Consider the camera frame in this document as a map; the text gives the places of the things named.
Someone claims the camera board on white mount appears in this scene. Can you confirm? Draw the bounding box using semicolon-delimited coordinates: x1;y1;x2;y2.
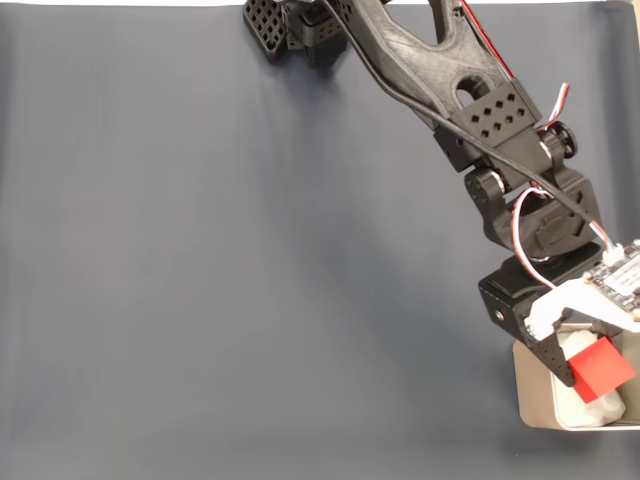
528;238;640;337

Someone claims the white crumpled paper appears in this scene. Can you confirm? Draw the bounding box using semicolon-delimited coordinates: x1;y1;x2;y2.
557;329;627;428

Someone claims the red cube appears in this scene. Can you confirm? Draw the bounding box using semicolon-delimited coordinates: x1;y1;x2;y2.
567;335;637;404

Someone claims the white looped servo cable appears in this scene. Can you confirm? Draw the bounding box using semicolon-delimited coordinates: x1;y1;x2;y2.
511;187;557;290

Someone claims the red white servo cable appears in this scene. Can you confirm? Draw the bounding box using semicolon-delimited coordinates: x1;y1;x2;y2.
457;0;572;132

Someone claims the beige metal box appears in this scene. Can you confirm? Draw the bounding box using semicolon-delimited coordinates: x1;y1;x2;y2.
512;323;640;431

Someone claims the black camera cable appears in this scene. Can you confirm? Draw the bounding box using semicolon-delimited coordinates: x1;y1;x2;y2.
319;0;609;241

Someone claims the dark grey table mat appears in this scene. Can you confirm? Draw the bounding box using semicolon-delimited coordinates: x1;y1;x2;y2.
0;3;640;480

